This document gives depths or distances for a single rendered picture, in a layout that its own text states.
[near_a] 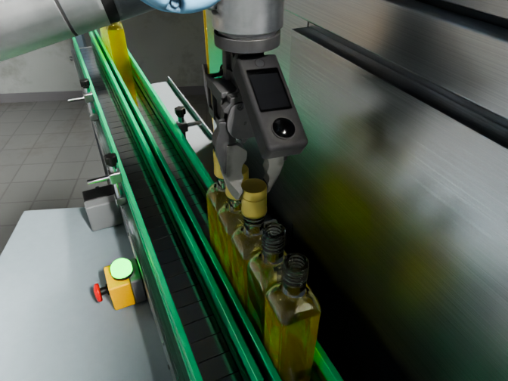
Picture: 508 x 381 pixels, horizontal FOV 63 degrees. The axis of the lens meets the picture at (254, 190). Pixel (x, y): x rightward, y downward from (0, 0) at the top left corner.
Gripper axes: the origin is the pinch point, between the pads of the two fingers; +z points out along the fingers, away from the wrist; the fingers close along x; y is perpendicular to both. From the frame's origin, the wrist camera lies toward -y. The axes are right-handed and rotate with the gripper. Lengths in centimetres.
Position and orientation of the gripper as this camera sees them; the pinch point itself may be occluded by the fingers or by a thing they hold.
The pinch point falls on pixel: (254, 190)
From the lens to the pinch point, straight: 54.5
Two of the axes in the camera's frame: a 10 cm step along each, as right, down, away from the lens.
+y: -3.7, -5.7, 7.4
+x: -9.3, 2.2, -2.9
